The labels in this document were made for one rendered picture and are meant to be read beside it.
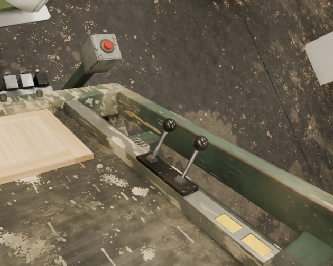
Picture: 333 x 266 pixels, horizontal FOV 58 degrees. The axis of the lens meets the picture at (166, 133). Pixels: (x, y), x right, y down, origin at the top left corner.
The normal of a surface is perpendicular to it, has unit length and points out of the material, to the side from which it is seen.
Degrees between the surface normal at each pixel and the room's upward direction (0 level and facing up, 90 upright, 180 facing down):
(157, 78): 0
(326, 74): 90
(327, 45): 90
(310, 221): 90
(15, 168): 56
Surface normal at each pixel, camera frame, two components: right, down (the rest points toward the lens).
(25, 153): 0.07, -0.91
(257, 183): -0.80, 0.21
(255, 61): 0.54, -0.20
